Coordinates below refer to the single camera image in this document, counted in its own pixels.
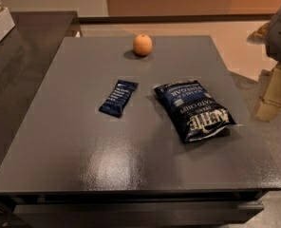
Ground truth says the blue kettle chips bag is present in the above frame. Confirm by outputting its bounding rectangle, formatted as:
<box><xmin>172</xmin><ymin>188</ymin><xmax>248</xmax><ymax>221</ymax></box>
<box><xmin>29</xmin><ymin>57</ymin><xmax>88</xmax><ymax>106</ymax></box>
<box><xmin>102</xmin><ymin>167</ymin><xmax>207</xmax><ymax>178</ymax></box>
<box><xmin>154</xmin><ymin>79</ymin><xmax>235</xmax><ymax>143</ymax></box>

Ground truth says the dark blue rxbar wrapper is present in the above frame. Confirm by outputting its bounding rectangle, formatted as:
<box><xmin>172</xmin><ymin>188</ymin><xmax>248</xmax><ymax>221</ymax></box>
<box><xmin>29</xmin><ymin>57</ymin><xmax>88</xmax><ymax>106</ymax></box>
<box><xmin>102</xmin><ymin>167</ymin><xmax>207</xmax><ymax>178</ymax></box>
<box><xmin>99</xmin><ymin>80</ymin><xmax>139</xmax><ymax>118</ymax></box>

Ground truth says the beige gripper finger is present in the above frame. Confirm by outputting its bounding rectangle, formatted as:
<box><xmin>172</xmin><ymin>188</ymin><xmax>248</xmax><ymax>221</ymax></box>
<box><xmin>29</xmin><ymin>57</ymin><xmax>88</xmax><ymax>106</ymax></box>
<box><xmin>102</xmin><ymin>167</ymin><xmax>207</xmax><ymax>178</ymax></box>
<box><xmin>254</xmin><ymin>62</ymin><xmax>281</xmax><ymax>122</ymax></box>

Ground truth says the dark side counter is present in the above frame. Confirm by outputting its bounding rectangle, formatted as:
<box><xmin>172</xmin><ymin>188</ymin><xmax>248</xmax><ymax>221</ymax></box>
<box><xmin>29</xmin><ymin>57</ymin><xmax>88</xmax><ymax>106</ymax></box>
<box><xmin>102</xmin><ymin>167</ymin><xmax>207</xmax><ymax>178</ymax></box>
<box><xmin>0</xmin><ymin>11</ymin><xmax>81</xmax><ymax>165</ymax></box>

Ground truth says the orange fruit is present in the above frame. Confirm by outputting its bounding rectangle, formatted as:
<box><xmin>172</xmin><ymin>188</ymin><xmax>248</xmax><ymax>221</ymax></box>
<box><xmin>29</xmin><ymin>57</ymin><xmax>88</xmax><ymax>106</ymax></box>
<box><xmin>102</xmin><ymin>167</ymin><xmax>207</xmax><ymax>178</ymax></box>
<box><xmin>133</xmin><ymin>34</ymin><xmax>152</xmax><ymax>56</ymax></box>

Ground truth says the dark grey table frame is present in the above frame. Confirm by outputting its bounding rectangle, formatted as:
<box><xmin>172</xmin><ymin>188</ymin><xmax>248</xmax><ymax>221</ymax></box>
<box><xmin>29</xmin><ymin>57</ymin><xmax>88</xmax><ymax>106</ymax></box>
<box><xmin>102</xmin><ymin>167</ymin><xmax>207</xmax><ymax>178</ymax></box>
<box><xmin>0</xmin><ymin>193</ymin><xmax>264</xmax><ymax>228</ymax></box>

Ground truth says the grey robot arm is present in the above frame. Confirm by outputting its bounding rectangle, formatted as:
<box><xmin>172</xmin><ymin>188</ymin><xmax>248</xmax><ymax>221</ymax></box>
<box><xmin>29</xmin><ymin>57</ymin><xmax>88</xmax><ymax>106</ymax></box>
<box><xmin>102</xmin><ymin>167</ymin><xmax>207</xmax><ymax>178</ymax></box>
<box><xmin>254</xmin><ymin>8</ymin><xmax>281</xmax><ymax>122</ymax></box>

